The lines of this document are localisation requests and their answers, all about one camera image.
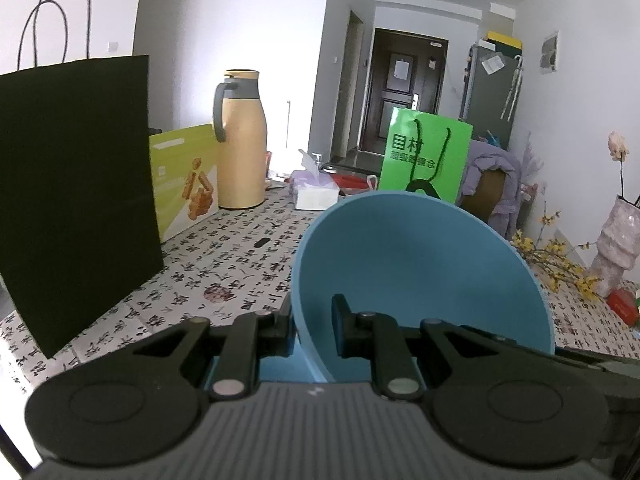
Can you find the green paper bag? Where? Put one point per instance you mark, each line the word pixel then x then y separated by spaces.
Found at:
pixel 400 160

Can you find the yellow and black box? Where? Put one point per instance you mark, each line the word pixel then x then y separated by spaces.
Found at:
pixel 505 42

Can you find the yellow blossom branches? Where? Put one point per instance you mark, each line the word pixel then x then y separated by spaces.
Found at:
pixel 555 260

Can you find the hanging folded umbrella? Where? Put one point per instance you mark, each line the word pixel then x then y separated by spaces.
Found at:
pixel 515 90

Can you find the calligraphy print tablecloth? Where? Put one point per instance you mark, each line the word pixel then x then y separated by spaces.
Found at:
pixel 225 270

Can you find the dark entrance door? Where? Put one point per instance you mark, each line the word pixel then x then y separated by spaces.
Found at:
pixel 400 100

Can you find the small red box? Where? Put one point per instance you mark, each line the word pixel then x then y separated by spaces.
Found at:
pixel 625 305

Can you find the red gift box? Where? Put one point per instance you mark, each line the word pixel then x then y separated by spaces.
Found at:
pixel 352 182

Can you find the yellow thermos jug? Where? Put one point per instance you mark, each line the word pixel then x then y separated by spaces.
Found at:
pixel 245 155

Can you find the thin white pole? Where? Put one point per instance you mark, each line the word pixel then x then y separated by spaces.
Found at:
pixel 288 125

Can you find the wooden chair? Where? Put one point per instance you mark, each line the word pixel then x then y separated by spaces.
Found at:
pixel 482 195

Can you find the grey refrigerator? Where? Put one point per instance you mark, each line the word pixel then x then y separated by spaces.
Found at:
pixel 487 105

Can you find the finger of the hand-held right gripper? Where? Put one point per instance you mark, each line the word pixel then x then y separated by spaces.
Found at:
pixel 585 359

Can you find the yellow-green snack box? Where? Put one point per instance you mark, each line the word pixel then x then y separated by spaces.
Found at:
pixel 175 170

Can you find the pale textured vase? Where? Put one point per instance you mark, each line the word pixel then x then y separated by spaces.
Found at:
pixel 615 245

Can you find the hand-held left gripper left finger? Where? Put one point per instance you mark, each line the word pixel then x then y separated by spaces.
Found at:
pixel 281 332

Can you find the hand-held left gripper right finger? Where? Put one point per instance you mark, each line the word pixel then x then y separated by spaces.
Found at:
pixel 344 330

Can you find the black paper bag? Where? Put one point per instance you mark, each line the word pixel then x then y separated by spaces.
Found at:
pixel 75 185

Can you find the purple puffer jacket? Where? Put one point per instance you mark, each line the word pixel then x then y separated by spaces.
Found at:
pixel 500 170

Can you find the tissue box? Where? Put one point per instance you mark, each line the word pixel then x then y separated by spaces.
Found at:
pixel 315 195

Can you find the pump bottle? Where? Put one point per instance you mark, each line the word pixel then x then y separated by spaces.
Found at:
pixel 316 158

